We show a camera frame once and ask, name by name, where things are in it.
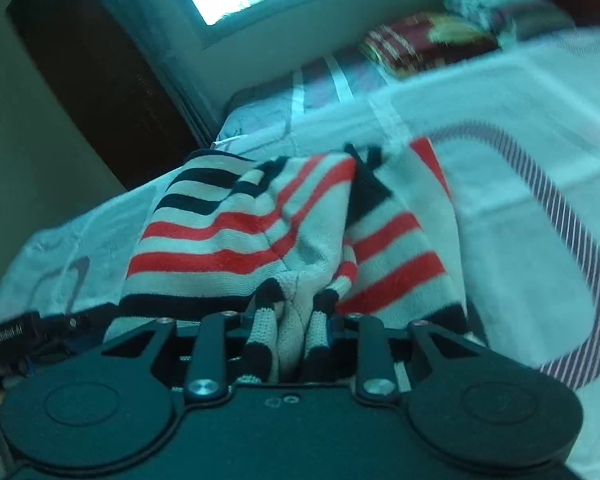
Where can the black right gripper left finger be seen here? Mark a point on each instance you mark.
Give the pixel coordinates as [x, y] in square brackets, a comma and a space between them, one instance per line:
[107, 407]

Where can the striped grey pillow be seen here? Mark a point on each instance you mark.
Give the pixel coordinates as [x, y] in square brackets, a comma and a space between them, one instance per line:
[513, 21]

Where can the striped cream knit sweater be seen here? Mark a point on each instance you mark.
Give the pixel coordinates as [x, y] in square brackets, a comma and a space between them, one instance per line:
[295, 240]

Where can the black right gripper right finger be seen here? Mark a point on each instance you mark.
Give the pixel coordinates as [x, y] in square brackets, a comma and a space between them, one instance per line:
[470, 406]

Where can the dark wooden door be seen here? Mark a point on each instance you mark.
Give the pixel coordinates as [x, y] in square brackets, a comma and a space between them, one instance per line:
[105, 86]

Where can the patterned white bed sheet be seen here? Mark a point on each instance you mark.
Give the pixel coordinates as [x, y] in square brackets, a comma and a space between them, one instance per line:
[517, 136]

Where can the dark red folded blanket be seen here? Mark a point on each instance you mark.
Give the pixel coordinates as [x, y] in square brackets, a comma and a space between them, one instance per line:
[425, 41]

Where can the teal left curtain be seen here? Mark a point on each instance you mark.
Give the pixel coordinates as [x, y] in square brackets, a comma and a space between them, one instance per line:
[164, 32]

